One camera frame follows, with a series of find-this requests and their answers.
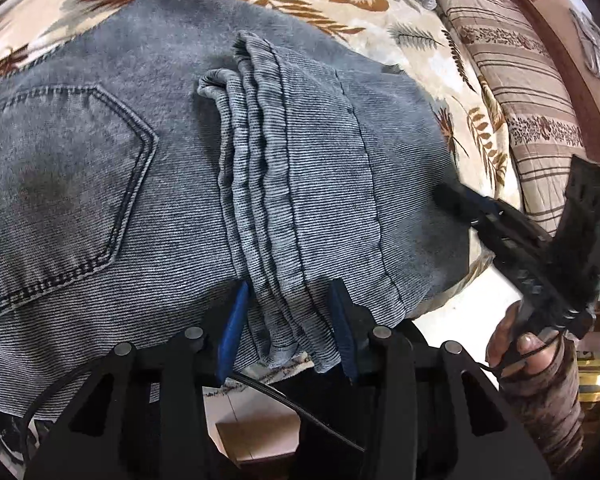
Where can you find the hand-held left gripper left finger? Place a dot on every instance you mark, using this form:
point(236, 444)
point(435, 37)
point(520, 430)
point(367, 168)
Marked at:
point(232, 330)

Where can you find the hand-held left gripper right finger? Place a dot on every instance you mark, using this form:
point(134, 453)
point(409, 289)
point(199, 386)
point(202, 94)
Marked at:
point(342, 332)

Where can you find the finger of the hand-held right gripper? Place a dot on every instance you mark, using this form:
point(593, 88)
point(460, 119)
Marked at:
point(500, 225)

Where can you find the grey-blue denim pants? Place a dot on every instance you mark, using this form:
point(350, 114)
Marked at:
point(105, 185)

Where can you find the person's right forearm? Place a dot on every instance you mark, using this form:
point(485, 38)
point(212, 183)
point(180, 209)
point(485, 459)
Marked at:
point(550, 410)

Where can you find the person's right hand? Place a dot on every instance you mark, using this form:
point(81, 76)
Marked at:
point(510, 350)

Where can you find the brown cardboard box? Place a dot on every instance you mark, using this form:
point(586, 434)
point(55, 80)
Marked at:
point(260, 440)

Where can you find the beige striped floral pillow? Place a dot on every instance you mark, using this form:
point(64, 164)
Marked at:
point(510, 85)

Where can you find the grey crumpled cloth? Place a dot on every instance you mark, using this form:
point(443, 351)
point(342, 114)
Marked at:
point(597, 50)

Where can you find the cream leaf-print blanket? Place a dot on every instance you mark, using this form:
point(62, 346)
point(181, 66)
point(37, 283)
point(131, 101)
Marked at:
point(405, 25)

